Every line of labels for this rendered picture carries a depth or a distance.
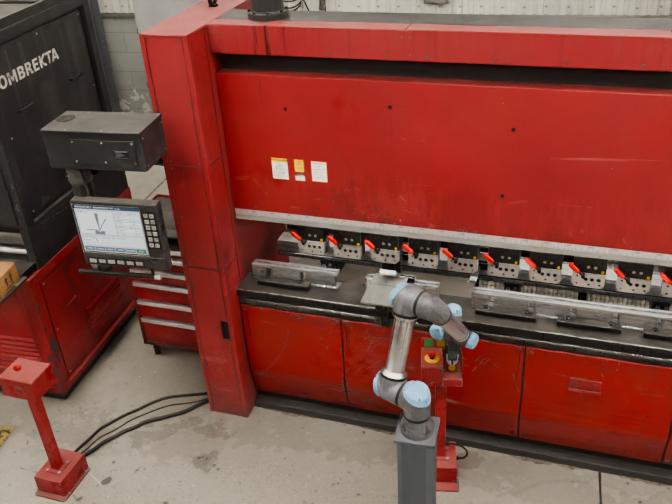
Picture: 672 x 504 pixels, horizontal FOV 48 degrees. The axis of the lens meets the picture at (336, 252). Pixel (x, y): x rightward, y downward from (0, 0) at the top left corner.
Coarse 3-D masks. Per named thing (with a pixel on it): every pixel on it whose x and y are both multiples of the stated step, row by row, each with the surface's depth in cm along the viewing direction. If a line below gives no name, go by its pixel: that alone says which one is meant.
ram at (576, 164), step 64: (256, 128) 375; (320, 128) 364; (384, 128) 354; (448, 128) 344; (512, 128) 334; (576, 128) 325; (640, 128) 317; (256, 192) 395; (320, 192) 383; (384, 192) 371; (448, 192) 360; (512, 192) 350; (576, 192) 340; (640, 192) 331
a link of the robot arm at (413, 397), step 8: (408, 384) 324; (416, 384) 324; (424, 384) 324; (400, 392) 324; (408, 392) 320; (416, 392) 320; (424, 392) 320; (400, 400) 323; (408, 400) 319; (416, 400) 317; (424, 400) 318; (408, 408) 321; (416, 408) 319; (424, 408) 320; (408, 416) 324; (416, 416) 322; (424, 416) 323
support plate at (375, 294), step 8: (376, 280) 395; (384, 280) 395; (392, 280) 394; (400, 280) 394; (368, 288) 389; (376, 288) 389; (384, 288) 388; (392, 288) 388; (368, 296) 383; (376, 296) 383; (384, 296) 382; (376, 304) 377; (384, 304) 376
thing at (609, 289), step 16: (288, 240) 439; (368, 240) 434; (304, 256) 440; (320, 256) 437; (336, 256) 433; (368, 256) 426; (432, 272) 418; (448, 272) 415; (480, 272) 408; (528, 272) 399; (608, 272) 392; (656, 272) 389; (560, 288) 398; (576, 288) 395; (592, 288) 393; (608, 288) 389; (656, 288) 380
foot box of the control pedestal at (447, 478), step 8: (440, 464) 401; (448, 464) 401; (456, 464) 400; (440, 472) 401; (448, 472) 400; (456, 472) 399; (440, 480) 404; (448, 480) 403; (456, 480) 404; (440, 488) 401; (448, 488) 401; (456, 488) 400
